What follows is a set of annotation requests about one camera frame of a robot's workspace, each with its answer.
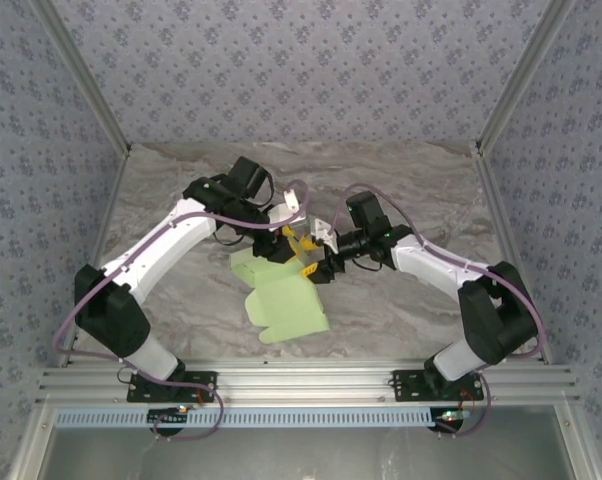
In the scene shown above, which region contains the small black adapter board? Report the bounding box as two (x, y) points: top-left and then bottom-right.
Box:
(148, 405), (191, 426)
(430, 407), (471, 426)

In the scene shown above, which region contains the light green paper box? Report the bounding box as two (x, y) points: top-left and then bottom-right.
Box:
(229, 217), (332, 345)

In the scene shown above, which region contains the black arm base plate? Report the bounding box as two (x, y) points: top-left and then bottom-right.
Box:
(391, 369), (485, 404)
(126, 370), (218, 404)

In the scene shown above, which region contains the short aluminium frame post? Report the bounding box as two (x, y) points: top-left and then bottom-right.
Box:
(553, 403), (602, 480)
(8, 404), (57, 480)

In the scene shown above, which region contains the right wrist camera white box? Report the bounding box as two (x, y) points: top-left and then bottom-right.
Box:
(312, 218), (341, 255)

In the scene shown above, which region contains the slanted aluminium frame post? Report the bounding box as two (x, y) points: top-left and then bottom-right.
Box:
(33, 0), (133, 154)
(474, 0), (580, 154)

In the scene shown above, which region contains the light blue slotted cable duct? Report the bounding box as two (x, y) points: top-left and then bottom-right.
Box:
(54, 407), (435, 429)

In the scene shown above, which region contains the grey metal panel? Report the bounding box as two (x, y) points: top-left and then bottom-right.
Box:
(45, 424), (572, 480)

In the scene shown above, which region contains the aluminium table side rail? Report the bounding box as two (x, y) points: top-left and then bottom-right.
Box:
(473, 142), (553, 365)

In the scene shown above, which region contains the purple cable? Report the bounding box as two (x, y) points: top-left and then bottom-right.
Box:
(333, 183), (547, 441)
(53, 180), (312, 444)

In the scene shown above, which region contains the long aluminium frame rail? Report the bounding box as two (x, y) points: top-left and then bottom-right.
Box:
(35, 357), (582, 407)

